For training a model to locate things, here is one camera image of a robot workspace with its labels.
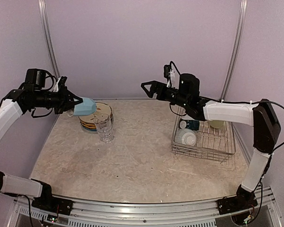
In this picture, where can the light blue cup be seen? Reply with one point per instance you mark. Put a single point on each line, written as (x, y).
(87, 107)

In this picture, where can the dark teal white bowl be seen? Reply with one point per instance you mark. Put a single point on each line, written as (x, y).
(189, 124)

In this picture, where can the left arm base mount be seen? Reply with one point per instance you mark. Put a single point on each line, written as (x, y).
(53, 204)

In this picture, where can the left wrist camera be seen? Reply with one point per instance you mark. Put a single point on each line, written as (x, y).
(59, 84)

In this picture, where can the aluminium frame post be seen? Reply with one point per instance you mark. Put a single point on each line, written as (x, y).
(235, 48)
(47, 35)

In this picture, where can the metal wire dish rack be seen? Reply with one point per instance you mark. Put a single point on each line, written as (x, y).
(213, 144)

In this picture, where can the left aluminium frame post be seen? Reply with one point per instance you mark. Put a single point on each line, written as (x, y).
(47, 35)

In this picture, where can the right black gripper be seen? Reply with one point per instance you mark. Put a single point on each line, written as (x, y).
(155, 84)

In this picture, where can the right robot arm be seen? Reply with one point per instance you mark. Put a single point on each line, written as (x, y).
(256, 123)

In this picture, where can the pale green cup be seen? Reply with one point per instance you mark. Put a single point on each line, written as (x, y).
(216, 124)

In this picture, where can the front aluminium rail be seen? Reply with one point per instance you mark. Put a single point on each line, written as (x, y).
(88, 213)

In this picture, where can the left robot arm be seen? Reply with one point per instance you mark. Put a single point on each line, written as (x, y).
(39, 90)

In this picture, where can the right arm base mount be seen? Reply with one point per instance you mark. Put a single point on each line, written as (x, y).
(235, 203)

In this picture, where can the right aluminium frame post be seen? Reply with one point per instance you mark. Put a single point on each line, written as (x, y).
(235, 48)

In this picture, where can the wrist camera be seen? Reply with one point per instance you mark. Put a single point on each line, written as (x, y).
(169, 75)
(59, 84)

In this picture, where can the blue polka dot plate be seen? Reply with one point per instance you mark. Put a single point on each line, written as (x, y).
(88, 130)

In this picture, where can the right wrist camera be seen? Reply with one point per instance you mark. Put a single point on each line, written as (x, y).
(169, 75)

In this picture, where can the yellow polka dot plate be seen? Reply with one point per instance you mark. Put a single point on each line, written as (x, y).
(88, 125)

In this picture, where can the light green checked bowl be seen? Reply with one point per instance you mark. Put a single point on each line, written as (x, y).
(186, 137)

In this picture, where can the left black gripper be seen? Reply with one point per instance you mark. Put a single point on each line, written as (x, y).
(64, 101)

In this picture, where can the beige plate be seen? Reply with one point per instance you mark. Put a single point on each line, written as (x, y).
(102, 108)

